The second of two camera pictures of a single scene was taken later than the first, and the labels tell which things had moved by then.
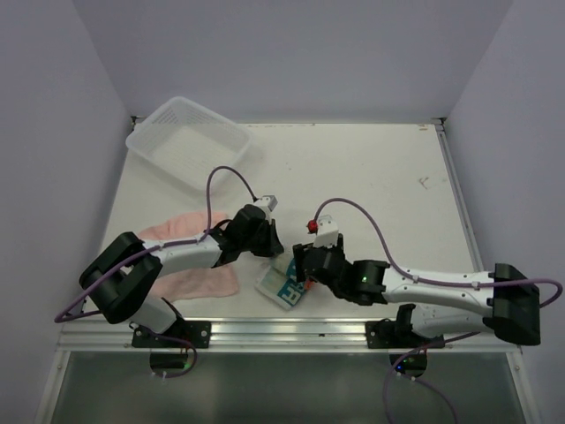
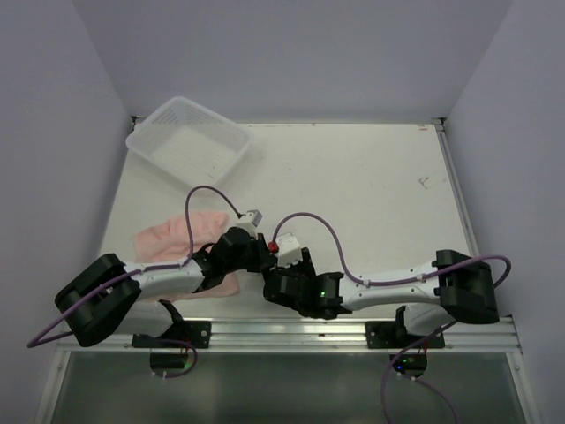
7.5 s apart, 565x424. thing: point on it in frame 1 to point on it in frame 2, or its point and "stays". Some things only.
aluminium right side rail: [440, 128] stays
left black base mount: [179, 334] stays
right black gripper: [298, 252] to [306, 267]
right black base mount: [398, 334] stays
